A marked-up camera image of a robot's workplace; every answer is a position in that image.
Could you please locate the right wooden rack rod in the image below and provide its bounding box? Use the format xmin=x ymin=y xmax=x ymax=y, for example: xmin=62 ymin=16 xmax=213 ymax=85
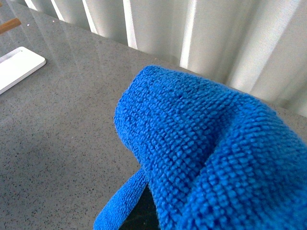
xmin=0 ymin=18 xmax=22 ymax=34

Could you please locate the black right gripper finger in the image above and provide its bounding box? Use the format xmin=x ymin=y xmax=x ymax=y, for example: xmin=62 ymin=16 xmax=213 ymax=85
xmin=119 ymin=183 xmax=160 ymax=230

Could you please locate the blue microfiber cloth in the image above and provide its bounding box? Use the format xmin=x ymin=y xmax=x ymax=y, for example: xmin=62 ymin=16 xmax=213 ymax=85
xmin=93 ymin=66 xmax=307 ymax=230

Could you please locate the white towel rack stand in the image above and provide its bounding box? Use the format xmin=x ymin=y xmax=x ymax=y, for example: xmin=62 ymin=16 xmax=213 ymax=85
xmin=0 ymin=46 xmax=47 ymax=94

